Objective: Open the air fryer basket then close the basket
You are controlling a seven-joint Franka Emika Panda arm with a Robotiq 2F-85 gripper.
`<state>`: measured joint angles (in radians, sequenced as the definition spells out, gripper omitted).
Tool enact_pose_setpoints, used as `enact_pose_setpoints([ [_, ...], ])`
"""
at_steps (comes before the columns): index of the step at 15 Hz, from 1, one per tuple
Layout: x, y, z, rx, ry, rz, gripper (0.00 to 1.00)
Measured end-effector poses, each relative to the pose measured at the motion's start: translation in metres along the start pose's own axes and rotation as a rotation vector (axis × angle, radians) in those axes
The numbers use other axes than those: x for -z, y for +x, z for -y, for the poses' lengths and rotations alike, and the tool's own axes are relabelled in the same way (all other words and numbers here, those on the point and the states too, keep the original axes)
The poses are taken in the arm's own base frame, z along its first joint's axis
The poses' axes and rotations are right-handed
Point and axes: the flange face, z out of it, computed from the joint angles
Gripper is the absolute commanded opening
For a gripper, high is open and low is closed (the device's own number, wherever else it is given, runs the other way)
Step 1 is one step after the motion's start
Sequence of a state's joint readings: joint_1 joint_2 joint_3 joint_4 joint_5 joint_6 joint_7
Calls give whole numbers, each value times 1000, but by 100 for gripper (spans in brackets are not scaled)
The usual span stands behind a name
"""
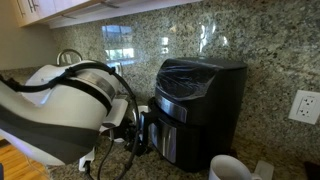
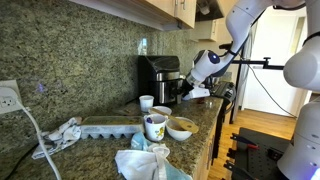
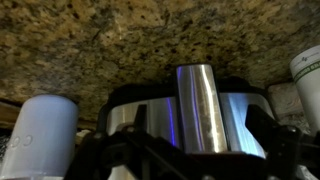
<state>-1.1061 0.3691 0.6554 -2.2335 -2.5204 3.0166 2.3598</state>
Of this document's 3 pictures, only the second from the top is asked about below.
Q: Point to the white bowl with food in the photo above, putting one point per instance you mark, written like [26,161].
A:
[178,131]

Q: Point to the black mounting plate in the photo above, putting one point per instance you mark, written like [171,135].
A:
[263,153]

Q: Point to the black air fryer body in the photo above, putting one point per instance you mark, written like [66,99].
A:
[156,68]

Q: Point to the white patterned towel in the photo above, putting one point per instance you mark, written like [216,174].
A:
[60,136]

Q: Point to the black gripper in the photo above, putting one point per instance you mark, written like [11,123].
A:
[188,88]

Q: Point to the wooden base cabinet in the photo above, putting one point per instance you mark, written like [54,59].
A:
[205,156]

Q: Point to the white empty wall outlet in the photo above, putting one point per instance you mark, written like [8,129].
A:
[193,63]

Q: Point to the wooden wall cabinet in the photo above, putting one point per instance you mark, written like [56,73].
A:
[160,10]

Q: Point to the white wall outlet with plug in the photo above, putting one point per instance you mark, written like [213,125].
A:
[10,103]

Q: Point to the range hood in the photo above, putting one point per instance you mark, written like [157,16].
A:
[210,8]

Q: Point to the black metal stand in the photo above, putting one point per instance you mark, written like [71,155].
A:
[256,62]

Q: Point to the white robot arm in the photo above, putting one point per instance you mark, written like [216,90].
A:
[240,16]

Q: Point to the small white paper cup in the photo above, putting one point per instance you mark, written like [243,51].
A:
[146,102]

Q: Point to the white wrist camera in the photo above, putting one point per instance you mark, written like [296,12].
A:
[198,93]

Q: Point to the empty white bowl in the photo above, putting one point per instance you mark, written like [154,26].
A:
[164,110]

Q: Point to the egg carton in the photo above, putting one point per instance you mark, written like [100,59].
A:
[111,126]

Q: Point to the small pale wall cabinet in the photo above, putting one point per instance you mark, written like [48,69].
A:
[205,30]

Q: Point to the white printed mug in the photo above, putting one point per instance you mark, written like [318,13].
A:
[155,128]

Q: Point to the blue and white cloth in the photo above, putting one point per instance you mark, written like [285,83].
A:
[140,163]

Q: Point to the small clear glass jar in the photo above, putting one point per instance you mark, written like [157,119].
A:
[210,104]

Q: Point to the wooden spoon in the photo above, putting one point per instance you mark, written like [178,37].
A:
[186,126]

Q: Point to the black stove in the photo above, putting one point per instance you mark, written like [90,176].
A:
[223,90]

